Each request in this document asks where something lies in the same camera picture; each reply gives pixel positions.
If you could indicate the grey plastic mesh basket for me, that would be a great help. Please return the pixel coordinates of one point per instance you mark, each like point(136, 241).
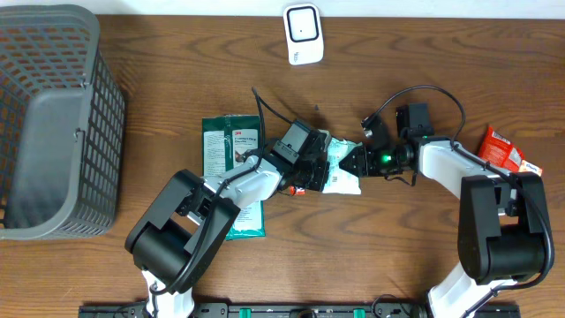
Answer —
point(62, 125)

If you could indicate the small orange snack packet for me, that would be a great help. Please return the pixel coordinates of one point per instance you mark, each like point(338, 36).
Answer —
point(526, 166)

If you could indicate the white barcode scanner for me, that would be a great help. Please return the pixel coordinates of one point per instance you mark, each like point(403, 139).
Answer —
point(304, 35)

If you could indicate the teal wet wipes packet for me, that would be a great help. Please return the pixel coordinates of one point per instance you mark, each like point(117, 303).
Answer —
point(340, 181)

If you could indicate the large red snack bag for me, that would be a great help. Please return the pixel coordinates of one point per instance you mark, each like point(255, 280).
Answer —
point(500, 152)

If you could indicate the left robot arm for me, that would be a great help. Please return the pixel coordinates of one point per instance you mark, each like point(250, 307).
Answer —
point(177, 238)

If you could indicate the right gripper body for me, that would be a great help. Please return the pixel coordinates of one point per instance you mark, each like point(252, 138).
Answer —
point(382, 159)

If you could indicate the slim red stick packet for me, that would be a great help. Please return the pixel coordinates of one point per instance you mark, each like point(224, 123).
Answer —
point(296, 190)

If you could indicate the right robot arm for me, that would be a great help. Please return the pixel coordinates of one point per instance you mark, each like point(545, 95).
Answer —
point(504, 236)

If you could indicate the green white packet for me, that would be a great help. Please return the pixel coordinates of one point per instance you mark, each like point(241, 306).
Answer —
point(224, 141)

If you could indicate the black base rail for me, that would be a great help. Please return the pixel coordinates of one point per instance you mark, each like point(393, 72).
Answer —
point(222, 310)

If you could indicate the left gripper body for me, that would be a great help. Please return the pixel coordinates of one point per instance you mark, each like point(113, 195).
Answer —
point(305, 177)

